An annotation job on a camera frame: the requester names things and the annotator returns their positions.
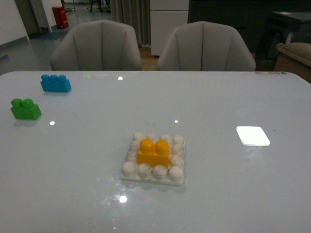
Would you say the yellow two-stud block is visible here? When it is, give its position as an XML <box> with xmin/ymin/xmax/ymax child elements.
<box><xmin>137</xmin><ymin>138</ymin><xmax>170</xmax><ymax>169</ymax></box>

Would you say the blue three-stud block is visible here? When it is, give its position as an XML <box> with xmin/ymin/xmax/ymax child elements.
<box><xmin>41</xmin><ymin>74</ymin><xmax>71</xmax><ymax>93</ymax></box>

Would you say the green two-stud block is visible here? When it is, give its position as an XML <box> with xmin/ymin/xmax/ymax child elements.
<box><xmin>11</xmin><ymin>99</ymin><xmax>42</xmax><ymax>120</ymax></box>

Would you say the right grey armchair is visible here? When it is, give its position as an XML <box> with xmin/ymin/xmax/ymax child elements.
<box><xmin>157</xmin><ymin>21</ymin><xmax>256</xmax><ymax>71</ymax></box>

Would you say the grey armchair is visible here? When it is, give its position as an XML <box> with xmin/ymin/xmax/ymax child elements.
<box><xmin>157</xmin><ymin>21</ymin><xmax>256</xmax><ymax>71</ymax></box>
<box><xmin>50</xmin><ymin>20</ymin><xmax>141</xmax><ymax>71</ymax></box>

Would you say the left grey armchair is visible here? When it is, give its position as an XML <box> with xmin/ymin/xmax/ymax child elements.
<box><xmin>50</xmin><ymin>20</ymin><xmax>141</xmax><ymax>71</ymax></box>

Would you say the white drawer cabinet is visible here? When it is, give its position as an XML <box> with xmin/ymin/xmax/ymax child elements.
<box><xmin>150</xmin><ymin>0</ymin><xmax>190</xmax><ymax>56</ymax></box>

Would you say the grey curtain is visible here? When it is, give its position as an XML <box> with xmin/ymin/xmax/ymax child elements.
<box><xmin>110</xmin><ymin>0</ymin><xmax>151</xmax><ymax>46</ymax></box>

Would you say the black chair at right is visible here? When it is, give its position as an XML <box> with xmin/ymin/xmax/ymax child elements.
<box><xmin>255</xmin><ymin>11</ymin><xmax>311</xmax><ymax>71</ymax></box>

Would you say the dark counter with white top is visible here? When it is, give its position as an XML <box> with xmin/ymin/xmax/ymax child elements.
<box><xmin>189</xmin><ymin>0</ymin><xmax>311</xmax><ymax>52</ymax></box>

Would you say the red box on floor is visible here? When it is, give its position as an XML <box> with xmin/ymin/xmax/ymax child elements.
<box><xmin>52</xmin><ymin>6</ymin><xmax>69</xmax><ymax>29</ymax></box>

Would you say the beige cushion at right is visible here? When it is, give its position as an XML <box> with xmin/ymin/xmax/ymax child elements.
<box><xmin>276</xmin><ymin>42</ymin><xmax>311</xmax><ymax>66</ymax></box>

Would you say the white studded base plate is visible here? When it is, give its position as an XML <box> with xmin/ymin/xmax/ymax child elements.
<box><xmin>120</xmin><ymin>132</ymin><xmax>185</xmax><ymax>186</ymax></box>

